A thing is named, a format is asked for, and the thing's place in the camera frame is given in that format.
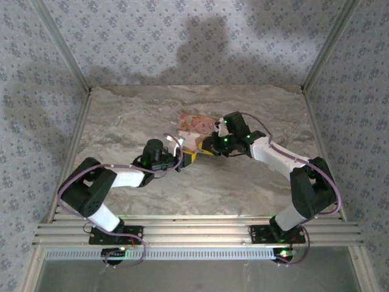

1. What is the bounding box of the decorated pink orange box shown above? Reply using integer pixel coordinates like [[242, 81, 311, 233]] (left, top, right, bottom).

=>
[[176, 113, 221, 153]]

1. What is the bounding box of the aluminium mounting beam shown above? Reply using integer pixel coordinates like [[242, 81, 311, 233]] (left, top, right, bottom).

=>
[[32, 216, 364, 247]]

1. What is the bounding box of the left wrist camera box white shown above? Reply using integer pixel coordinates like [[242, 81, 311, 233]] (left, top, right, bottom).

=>
[[165, 135, 185, 153]]

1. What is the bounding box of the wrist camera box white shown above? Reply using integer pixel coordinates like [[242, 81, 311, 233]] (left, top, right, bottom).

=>
[[165, 135, 185, 153], [213, 120, 228, 137]]

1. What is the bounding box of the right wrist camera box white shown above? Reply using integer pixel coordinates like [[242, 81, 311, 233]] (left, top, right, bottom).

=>
[[213, 120, 228, 137]]

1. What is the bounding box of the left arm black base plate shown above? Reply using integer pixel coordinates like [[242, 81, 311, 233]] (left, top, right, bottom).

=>
[[89, 225, 144, 246]]

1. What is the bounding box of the aluminium side rail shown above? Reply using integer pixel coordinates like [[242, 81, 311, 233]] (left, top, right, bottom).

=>
[[45, 89, 94, 223], [300, 88, 348, 221]]

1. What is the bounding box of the perforated grey cable tray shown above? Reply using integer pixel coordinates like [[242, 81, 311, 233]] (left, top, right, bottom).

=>
[[44, 246, 300, 261]]

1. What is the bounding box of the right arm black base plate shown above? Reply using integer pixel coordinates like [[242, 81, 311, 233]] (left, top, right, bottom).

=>
[[249, 224, 306, 244]]

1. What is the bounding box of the aluminium frame post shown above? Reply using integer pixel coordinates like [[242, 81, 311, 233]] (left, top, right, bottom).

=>
[[300, 0, 363, 92], [30, 0, 92, 92]]

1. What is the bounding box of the aluminium frame leg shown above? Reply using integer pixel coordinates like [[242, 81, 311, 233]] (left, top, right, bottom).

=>
[[18, 246, 47, 292], [348, 245, 381, 292]]

